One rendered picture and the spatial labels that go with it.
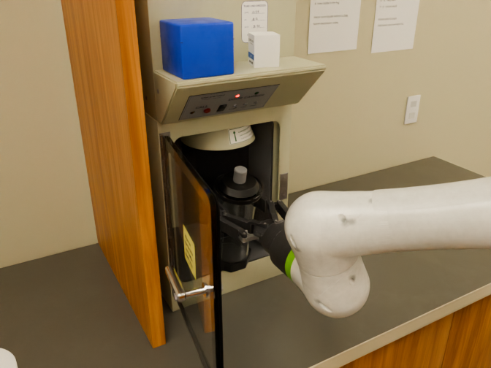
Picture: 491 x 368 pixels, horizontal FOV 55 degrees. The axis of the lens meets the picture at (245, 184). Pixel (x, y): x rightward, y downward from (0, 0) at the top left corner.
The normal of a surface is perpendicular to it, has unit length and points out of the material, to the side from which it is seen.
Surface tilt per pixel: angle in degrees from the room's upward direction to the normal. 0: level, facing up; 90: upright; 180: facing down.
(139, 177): 90
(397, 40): 90
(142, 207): 90
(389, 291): 0
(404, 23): 90
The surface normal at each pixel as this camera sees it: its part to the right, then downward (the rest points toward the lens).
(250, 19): 0.49, 0.37
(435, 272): 0.00, -0.91
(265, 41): 0.22, 0.41
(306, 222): -0.51, -0.20
